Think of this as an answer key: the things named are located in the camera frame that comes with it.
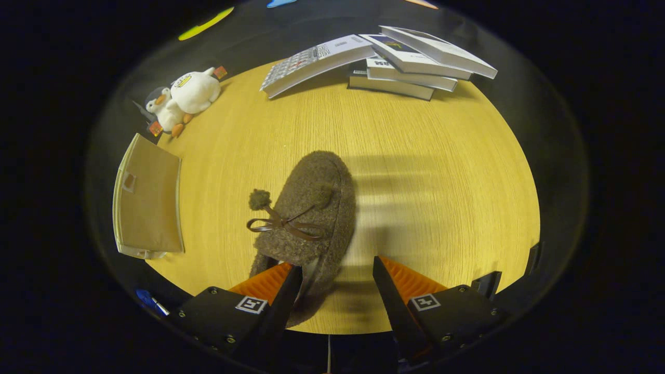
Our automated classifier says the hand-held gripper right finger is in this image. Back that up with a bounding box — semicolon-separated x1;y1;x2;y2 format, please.
372;255;509;372

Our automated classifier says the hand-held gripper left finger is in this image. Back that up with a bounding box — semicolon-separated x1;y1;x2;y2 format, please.
167;262;304;372

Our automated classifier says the brown fuzzy shoe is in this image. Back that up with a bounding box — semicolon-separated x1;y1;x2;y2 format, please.
246;151;358;329

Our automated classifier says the beige fabric storage box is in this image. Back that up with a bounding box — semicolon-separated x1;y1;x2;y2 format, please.
112;133;185;260

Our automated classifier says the small blue object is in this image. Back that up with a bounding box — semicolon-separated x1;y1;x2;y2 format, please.
135;289;170;317

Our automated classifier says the grey penguin plush toy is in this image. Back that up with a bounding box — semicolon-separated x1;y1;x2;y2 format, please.
144;86;194;138

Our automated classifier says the white duck plush toy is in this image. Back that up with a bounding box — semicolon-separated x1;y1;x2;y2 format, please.
170;66;228;115

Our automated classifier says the grey patterned book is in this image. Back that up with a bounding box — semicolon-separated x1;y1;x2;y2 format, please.
260;34;376;99

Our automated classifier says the white book blue cover picture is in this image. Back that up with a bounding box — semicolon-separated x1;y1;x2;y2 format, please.
358;34;472;81

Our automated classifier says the thin white book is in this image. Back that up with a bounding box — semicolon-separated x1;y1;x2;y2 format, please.
379;25;498;80

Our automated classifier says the black backdrop cloth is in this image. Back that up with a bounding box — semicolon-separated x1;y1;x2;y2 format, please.
94;0;572;172

